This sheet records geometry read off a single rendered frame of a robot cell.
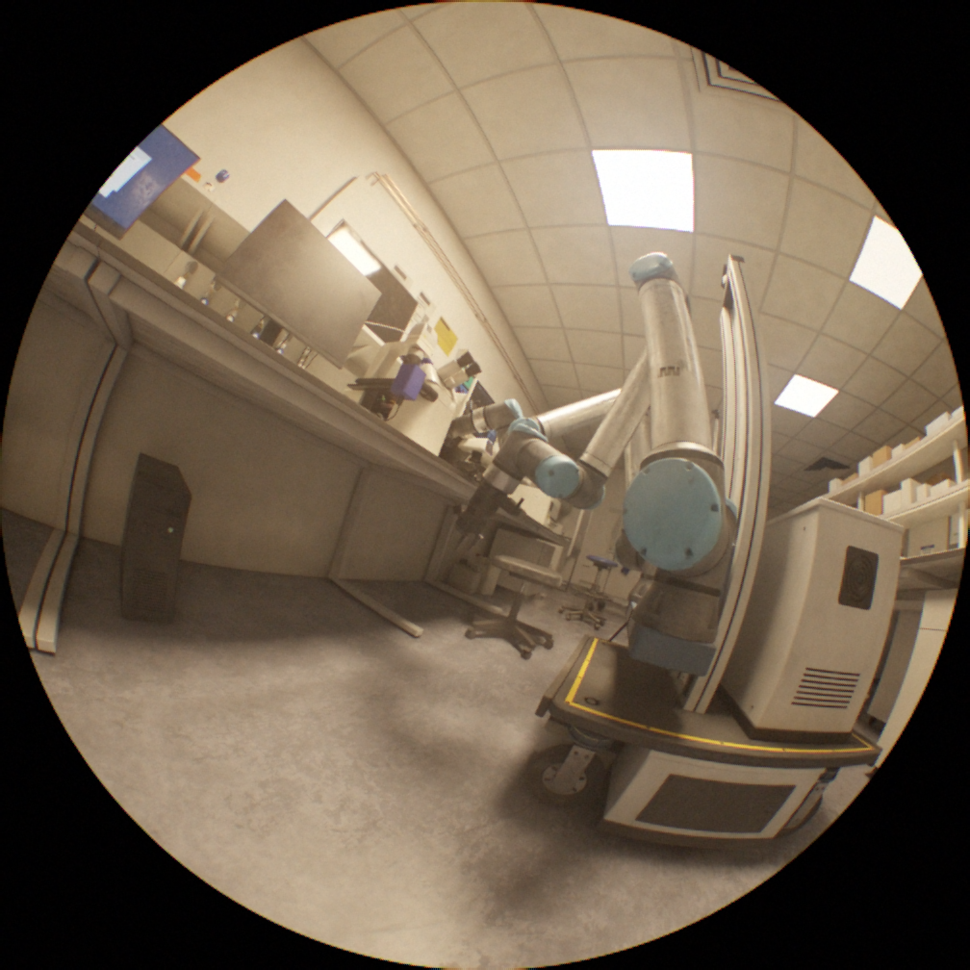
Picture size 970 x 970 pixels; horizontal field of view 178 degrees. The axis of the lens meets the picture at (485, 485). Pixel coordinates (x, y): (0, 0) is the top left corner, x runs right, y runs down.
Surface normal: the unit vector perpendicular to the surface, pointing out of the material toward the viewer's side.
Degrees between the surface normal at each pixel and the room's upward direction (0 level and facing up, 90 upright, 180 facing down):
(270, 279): 86
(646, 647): 90
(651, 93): 180
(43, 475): 90
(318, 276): 86
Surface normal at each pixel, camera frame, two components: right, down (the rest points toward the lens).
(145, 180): 0.91, 0.18
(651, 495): -0.74, -0.25
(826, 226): -0.32, 0.94
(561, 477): 0.36, 0.44
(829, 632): -0.41, -0.27
